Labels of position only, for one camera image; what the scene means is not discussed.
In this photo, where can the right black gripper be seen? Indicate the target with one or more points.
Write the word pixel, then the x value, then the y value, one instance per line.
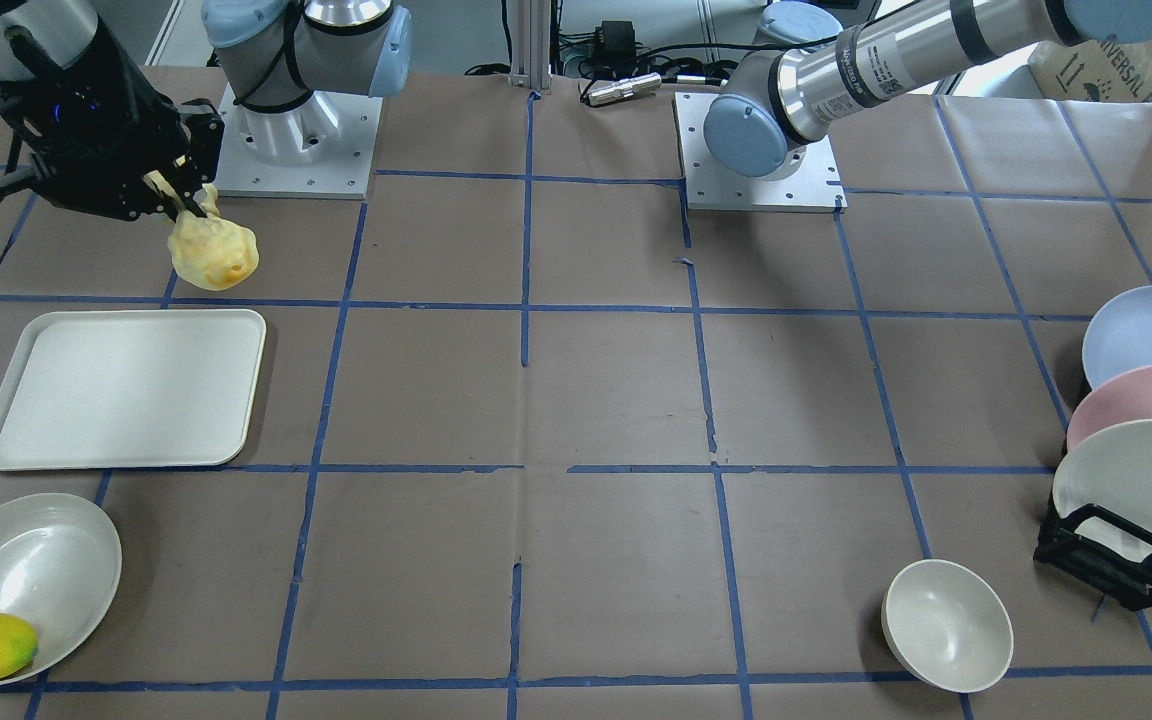
pixel 128 98

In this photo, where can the yellow bread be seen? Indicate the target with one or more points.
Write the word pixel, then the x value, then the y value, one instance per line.
pixel 212 254

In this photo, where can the blue plate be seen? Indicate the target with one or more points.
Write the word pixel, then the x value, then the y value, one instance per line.
pixel 1119 338

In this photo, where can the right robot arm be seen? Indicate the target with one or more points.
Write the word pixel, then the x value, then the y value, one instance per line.
pixel 275 53

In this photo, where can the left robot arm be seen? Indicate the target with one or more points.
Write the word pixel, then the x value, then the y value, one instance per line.
pixel 779 100

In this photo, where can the white round plate with lemon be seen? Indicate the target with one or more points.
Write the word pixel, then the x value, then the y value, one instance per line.
pixel 60 566

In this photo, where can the cream plate in rack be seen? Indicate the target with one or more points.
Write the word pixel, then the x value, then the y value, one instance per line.
pixel 1141 480

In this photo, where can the pink plate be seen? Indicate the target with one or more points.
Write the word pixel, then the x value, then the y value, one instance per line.
pixel 1126 397

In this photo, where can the white rectangular tray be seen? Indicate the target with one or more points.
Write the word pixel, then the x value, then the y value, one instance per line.
pixel 130 389

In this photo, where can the silver cylinder tool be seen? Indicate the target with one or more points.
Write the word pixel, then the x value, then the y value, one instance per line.
pixel 622 90

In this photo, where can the cream bowl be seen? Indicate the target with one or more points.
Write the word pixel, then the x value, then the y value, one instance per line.
pixel 947 626

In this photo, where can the cardboard box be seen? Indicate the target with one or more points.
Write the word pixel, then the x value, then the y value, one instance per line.
pixel 1094 71

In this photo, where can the black dish rack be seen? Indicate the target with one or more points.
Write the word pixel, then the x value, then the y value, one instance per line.
pixel 1093 563

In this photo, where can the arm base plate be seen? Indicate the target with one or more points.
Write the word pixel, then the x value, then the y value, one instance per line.
pixel 808 182
pixel 286 170

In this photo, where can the aluminium frame post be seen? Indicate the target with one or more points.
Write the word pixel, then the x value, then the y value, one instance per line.
pixel 530 31

